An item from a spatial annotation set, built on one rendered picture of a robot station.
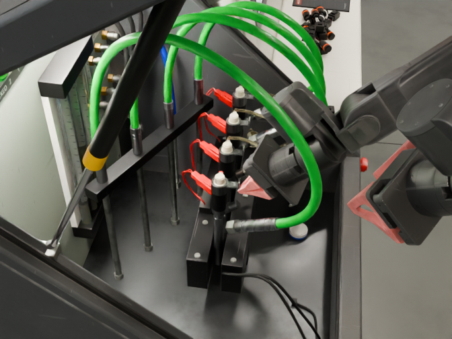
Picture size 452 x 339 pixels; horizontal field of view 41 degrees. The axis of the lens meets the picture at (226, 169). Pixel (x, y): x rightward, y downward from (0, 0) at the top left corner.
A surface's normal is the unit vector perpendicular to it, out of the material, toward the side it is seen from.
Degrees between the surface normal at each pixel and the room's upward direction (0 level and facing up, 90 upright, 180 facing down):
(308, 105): 71
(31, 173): 90
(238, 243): 0
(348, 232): 0
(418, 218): 46
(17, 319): 90
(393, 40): 0
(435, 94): 50
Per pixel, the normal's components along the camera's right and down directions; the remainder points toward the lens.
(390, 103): -0.11, 0.36
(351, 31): 0.02, -0.73
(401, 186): 0.42, -0.09
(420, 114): -0.72, -0.64
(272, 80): -0.15, 0.68
